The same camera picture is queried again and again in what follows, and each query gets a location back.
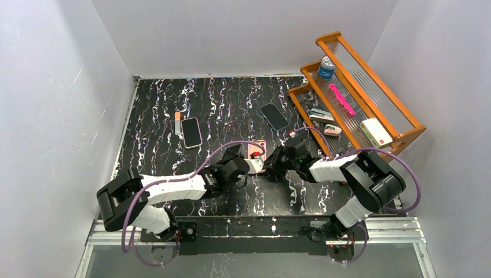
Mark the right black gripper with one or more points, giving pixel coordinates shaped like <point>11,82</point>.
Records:
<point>275,165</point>

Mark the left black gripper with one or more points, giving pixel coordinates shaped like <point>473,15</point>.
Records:
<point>233,154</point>

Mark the pink phone case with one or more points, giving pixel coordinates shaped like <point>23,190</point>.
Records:
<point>259,147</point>

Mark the phone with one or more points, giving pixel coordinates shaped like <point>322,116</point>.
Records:
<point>191,133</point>
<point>274,117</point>

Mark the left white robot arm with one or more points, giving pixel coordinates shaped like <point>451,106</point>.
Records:
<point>131,198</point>

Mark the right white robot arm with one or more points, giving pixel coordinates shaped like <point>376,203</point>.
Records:
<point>373,182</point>

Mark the phone in beige case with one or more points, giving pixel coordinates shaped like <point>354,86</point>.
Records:
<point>191,133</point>

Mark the teal grey stapler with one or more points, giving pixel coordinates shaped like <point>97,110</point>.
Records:
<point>321,116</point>

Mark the orange white marker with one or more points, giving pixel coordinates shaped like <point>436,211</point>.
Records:
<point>177,123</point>

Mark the orange wooden shelf rack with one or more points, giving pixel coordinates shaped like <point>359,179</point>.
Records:
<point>367,94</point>

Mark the pink flat tool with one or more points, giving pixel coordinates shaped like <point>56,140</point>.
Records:
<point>341,99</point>

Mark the white cardboard box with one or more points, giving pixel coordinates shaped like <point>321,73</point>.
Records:
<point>375,133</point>

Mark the blue round jar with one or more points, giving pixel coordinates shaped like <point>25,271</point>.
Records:
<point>327,68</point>

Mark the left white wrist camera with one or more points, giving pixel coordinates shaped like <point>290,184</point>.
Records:
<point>255,163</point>

